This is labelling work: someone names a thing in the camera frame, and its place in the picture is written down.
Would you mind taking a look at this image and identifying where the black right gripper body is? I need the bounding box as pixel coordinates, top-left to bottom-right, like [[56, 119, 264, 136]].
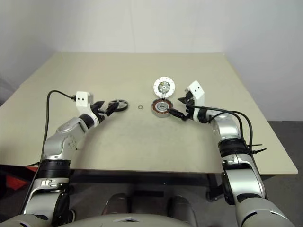
[[184, 91, 196, 119]]

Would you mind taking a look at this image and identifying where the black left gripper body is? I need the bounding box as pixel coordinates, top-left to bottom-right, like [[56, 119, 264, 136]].
[[91, 106, 107, 121]]

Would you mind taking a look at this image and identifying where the black spoked motor cover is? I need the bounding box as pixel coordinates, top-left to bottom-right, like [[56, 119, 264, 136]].
[[108, 99, 130, 112]]

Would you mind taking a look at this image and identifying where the motor stator with copper windings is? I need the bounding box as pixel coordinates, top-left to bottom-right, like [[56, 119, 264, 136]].
[[151, 99, 175, 117]]

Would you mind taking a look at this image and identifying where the dark rounded shape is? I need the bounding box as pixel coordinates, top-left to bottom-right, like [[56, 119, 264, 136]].
[[101, 193, 132, 215]]

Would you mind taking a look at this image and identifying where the red cloth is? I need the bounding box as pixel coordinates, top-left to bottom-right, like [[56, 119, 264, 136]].
[[6, 175, 34, 190]]

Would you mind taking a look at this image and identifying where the grey robot torso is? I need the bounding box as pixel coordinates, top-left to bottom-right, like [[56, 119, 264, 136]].
[[55, 208, 198, 227]]

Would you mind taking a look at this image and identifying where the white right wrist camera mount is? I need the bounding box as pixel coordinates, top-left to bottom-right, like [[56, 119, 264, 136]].
[[187, 80, 206, 122]]

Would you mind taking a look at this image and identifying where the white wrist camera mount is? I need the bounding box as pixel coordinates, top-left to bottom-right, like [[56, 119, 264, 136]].
[[75, 91, 100, 126], [187, 80, 206, 122]]

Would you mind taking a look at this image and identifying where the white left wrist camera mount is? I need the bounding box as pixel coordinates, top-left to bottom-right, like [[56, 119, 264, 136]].
[[75, 91, 100, 126]]

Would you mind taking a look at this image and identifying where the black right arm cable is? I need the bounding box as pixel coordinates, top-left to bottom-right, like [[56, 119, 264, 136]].
[[183, 100, 254, 152]]

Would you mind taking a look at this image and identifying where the black table frame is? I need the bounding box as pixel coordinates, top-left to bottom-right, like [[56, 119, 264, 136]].
[[68, 169, 227, 202]]

